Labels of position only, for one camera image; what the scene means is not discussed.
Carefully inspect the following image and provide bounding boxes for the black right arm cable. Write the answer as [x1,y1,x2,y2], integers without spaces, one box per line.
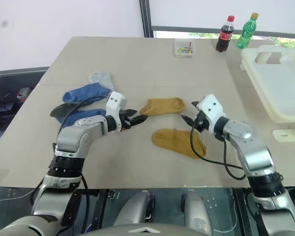
[190,122,247,180]

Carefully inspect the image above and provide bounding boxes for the cola bottle red cap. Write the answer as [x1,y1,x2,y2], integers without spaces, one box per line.
[215,15,236,53]

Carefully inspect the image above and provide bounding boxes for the white plastic stand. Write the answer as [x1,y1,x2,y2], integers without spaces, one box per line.
[271,122,295,144]

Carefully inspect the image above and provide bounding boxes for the black window frame post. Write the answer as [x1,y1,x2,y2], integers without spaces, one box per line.
[138,0,154,38]

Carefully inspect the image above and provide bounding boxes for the dark grey side bench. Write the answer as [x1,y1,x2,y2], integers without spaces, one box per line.
[0,66,50,155]

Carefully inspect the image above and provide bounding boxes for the clear plastic box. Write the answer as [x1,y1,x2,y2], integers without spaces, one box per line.
[175,38,196,58]

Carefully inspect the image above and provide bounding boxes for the blue sock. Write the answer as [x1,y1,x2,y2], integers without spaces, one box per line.
[62,82,112,104]
[56,108,107,129]

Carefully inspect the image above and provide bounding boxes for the silver robot torso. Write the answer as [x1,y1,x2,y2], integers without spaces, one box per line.
[0,214,168,236]

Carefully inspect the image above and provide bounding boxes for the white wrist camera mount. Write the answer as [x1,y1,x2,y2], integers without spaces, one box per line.
[196,93,226,134]
[105,91,126,134]

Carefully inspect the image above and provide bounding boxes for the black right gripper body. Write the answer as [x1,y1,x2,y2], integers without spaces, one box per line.
[193,111,209,134]

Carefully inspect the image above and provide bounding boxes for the red and white device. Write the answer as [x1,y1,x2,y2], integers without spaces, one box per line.
[16,88,31,99]

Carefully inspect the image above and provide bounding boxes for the dark grey sock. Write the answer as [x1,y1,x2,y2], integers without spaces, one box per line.
[50,102,89,124]

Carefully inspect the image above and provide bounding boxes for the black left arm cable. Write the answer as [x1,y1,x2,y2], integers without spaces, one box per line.
[57,95,112,135]

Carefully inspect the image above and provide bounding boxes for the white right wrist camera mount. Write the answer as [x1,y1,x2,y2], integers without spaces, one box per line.
[196,93,226,134]

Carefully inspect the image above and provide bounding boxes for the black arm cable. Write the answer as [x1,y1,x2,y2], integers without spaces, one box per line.
[190,122,247,180]
[57,95,112,135]

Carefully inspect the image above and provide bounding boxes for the mustard yellow sock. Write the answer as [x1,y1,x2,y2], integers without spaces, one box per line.
[151,128,207,161]
[139,97,186,117]

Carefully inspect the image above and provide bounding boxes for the green bottle yellow cap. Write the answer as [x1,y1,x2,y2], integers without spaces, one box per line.
[236,12,260,49]

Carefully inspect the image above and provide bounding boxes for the light grey sock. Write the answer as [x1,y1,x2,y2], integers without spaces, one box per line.
[88,70,116,91]

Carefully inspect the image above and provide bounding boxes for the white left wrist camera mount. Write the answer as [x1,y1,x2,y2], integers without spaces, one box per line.
[105,91,126,134]

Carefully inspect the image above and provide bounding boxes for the white plastic basket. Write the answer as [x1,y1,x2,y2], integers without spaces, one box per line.
[240,44,295,124]

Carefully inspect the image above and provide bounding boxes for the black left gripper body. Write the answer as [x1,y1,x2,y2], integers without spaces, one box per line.
[118,109,138,130]

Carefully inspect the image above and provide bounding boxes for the silver rounded robot leg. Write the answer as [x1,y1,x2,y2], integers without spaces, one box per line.
[112,190,156,228]
[180,190,214,236]

